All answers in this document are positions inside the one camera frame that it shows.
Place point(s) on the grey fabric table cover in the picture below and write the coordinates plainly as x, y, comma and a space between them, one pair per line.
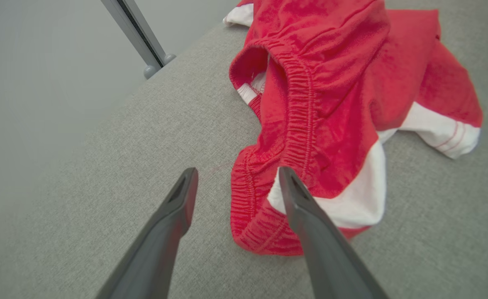
123, 158

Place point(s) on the silver metal rail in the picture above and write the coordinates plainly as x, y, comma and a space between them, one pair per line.
138, 33

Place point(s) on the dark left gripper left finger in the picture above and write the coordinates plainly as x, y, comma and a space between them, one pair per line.
161, 232

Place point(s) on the red white shorts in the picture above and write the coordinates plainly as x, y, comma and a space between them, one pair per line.
343, 83

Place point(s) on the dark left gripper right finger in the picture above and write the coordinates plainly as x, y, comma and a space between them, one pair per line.
327, 249

